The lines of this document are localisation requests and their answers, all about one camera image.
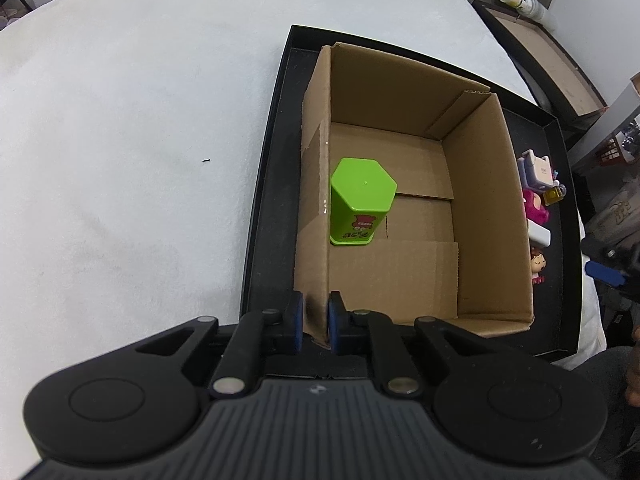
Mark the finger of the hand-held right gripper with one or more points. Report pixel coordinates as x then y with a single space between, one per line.
605 272

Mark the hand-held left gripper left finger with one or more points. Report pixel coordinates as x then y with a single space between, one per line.
297 321

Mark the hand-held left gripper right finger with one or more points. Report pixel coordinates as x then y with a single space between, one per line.
333 321

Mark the brown-haired doll figure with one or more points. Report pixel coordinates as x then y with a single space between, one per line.
538 262

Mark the white charger plug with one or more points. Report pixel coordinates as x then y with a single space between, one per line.
540 235

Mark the small yellow bottle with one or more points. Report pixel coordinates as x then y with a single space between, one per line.
554 195

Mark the pink bear toy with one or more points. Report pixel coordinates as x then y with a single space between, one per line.
535 207

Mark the black shallow tray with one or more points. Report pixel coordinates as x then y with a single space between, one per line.
272 220

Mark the brown cardboard box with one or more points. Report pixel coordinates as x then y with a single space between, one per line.
430 280

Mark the lavender white toy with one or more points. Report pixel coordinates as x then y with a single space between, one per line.
537 167

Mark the grey patterned bag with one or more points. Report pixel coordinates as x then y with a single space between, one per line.
615 215

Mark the brick pattern small box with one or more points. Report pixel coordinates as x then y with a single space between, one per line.
614 151

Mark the person's grey pants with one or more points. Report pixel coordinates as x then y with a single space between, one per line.
605 390

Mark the green hexagonal container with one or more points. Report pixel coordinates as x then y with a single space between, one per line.
361 195

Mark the white side shelf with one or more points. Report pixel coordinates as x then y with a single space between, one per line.
600 125

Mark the black tray with cardboard bottom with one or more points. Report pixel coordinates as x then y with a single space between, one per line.
550 55

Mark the white yellow plastic bottle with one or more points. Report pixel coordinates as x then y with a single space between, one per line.
520 0

